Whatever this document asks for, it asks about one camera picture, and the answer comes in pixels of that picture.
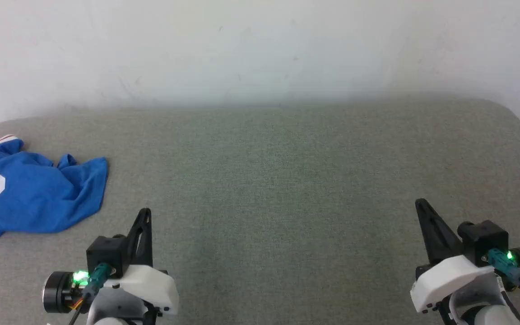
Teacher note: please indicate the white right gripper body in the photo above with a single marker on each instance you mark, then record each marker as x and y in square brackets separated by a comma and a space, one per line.
[445, 275]

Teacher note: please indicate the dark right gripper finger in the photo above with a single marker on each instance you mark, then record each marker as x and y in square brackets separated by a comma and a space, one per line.
[436, 239]

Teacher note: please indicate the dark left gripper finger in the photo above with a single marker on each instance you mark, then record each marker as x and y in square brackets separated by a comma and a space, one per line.
[147, 217]

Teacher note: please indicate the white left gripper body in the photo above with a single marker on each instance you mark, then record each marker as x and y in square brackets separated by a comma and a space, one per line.
[145, 282]

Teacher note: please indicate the blue jersey with white sleeves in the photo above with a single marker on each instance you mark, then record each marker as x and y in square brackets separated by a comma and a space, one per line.
[30, 198]

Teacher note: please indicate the grey fabric sofa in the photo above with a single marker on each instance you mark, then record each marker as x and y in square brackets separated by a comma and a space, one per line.
[269, 189]

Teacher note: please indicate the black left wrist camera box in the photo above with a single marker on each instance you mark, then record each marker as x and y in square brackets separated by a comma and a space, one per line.
[106, 253]

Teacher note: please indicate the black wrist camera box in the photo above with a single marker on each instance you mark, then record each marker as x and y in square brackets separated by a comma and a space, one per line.
[485, 239]
[106, 253]

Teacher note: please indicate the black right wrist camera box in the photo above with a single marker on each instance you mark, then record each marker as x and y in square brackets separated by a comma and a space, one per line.
[485, 239]

